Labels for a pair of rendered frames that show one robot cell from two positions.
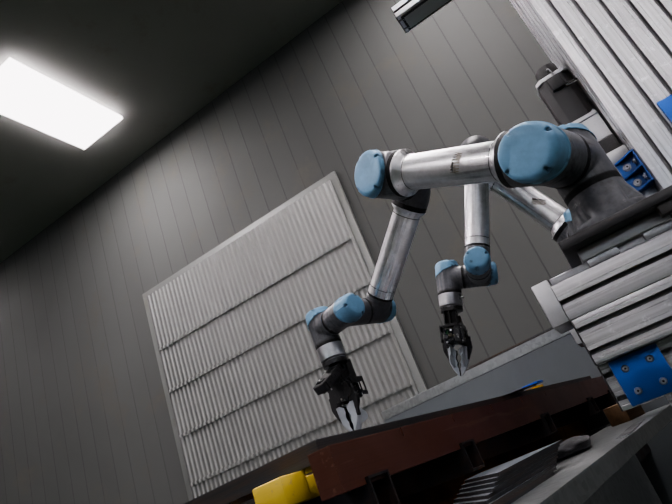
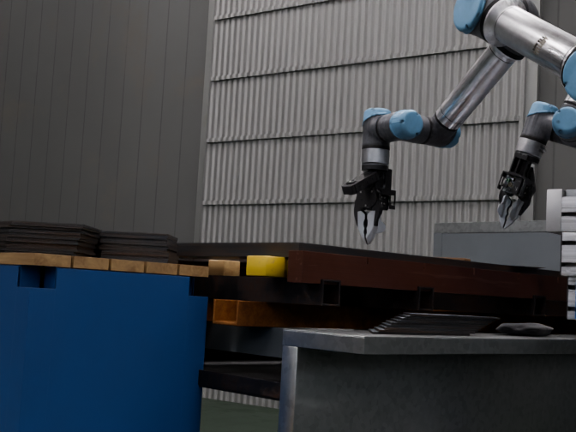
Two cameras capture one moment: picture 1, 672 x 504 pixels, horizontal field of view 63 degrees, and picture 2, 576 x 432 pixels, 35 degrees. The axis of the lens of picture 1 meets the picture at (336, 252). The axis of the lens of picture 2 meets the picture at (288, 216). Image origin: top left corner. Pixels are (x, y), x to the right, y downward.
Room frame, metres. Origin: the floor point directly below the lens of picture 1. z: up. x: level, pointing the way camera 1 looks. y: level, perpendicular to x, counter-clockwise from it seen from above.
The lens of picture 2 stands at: (-0.93, -0.33, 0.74)
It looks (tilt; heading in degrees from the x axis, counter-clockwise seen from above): 5 degrees up; 16
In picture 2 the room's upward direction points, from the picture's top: 3 degrees clockwise
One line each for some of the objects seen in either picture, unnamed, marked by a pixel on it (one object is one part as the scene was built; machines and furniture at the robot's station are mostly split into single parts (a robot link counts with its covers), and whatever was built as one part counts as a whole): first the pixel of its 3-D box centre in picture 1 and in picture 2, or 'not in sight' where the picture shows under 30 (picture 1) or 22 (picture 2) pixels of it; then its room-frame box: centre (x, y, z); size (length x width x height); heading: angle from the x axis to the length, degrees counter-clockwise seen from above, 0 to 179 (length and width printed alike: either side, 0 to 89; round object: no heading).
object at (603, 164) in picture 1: (572, 161); not in sight; (1.07, -0.53, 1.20); 0.13 x 0.12 x 0.14; 136
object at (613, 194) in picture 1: (603, 207); not in sight; (1.07, -0.54, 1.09); 0.15 x 0.15 x 0.10
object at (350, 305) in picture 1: (347, 312); (405, 127); (1.46, 0.03, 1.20); 0.11 x 0.11 x 0.08; 46
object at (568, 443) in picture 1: (566, 447); (526, 328); (1.27, -0.30, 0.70); 0.20 x 0.10 x 0.03; 160
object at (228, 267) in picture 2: not in sight; (224, 268); (1.15, 0.40, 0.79); 0.06 x 0.05 x 0.04; 59
